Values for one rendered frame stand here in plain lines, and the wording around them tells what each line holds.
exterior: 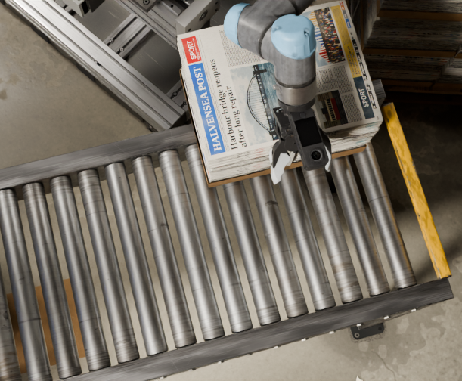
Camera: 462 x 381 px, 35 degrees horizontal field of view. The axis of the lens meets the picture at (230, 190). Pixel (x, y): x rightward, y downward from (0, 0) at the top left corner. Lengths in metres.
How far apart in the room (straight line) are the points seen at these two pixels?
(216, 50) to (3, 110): 1.30
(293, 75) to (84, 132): 1.42
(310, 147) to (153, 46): 1.21
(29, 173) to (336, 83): 0.73
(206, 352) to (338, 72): 0.66
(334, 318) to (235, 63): 0.60
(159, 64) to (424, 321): 1.23
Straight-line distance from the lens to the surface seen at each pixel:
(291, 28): 1.27
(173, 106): 2.36
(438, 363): 2.54
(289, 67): 1.28
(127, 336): 1.64
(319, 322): 1.65
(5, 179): 1.75
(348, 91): 1.53
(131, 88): 2.39
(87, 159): 1.72
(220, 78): 1.51
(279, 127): 1.41
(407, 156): 1.74
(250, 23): 1.33
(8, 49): 2.78
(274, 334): 1.63
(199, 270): 1.64
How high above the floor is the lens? 2.42
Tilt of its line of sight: 75 degrees down
